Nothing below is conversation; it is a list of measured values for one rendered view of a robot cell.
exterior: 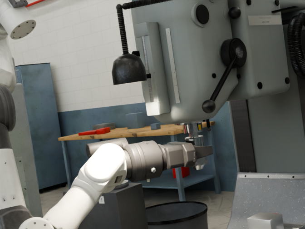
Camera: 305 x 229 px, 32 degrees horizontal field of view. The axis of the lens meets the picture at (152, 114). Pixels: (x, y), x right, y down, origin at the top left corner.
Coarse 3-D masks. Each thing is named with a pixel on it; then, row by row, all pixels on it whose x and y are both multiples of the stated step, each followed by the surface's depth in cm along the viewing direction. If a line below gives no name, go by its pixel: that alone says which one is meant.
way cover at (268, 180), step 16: (256, 176) 165; (272, 176) 161; (288, 176) 157; (304, 176) 154; (240, 192) 167; (256, 192) 163; (272, 192) 159; (288, 192) 156; (304, 192) 152; (240, 208) 165; (256, 208) 161; (272, 208) 158; (288, 208) 154; (304, 208) 151; (240, 224) 163; (304, 224) 149
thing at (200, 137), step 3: (201, 135) 133; (186, 138) 132; (189, 138) 131; (192, 138) 130; (195, 138) 130; (198, 138) 130; (201, 138) 131; (186, 141) 132; (189, 141) 131; (192, 141) 130; (195, 141) 130
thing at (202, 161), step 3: (198, 141) 130; (201, 141) 131; (192, 144) 130; (195, 144) 130; (198, 144) 130; (201, 144) 131; (204, 144) 132; (198, 159) 131; (201, 159) 131; (204, 159) 131; (198, 162) 131; (201, 162) 131; (204, 162) 131; (195, 165) 131
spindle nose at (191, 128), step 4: (188, 124) 130; (192, 124) 130; (196, 124) 130; (184, 128) 131; (188, 128) 130; (192, 128) 130; (196, 128) 130; (184, 132) 132; (188, 132) 130; (192, 132) 130; (196, 132) 130
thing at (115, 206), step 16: (64, 192) 164; (112, 192) 153; (128, 192) 156; (96, 208) 157; (112, 208) 153; (128, 208) 155; (144, 208) 161; (80, 224) 162; (96, 224) 158; (112, 224) 154; (128, 224) 155; (144, 224) 160
